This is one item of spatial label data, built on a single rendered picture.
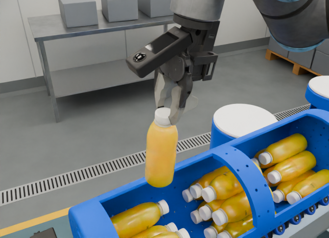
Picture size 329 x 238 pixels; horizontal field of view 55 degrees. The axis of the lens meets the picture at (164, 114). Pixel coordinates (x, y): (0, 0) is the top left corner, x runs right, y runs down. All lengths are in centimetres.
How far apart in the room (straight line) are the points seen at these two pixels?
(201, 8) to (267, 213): 56
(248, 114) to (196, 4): 98
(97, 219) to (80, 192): 184
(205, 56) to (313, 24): 18
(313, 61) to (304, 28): 381
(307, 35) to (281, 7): 8
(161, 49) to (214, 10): 11
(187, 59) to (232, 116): 88
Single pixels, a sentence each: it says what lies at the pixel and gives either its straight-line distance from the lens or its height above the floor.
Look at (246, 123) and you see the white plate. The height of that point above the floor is 104.
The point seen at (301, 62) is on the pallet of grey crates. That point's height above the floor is 18.
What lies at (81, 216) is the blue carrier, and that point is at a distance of 75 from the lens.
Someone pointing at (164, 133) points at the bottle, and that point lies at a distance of 64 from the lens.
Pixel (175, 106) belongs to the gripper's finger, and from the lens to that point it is 60.
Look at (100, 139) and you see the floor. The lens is 305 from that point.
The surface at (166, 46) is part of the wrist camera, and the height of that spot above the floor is 160.
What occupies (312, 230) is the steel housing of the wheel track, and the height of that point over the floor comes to 87.
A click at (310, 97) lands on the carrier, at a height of 99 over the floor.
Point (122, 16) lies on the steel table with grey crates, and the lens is 327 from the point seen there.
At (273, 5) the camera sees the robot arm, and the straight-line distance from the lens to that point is 50.
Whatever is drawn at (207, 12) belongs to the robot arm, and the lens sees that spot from 54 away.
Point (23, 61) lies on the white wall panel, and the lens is 403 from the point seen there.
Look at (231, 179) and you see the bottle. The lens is 91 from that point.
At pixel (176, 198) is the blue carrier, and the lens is 104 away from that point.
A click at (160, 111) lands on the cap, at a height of 145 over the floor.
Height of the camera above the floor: 179
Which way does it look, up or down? 32 degrees down
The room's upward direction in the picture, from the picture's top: straight up
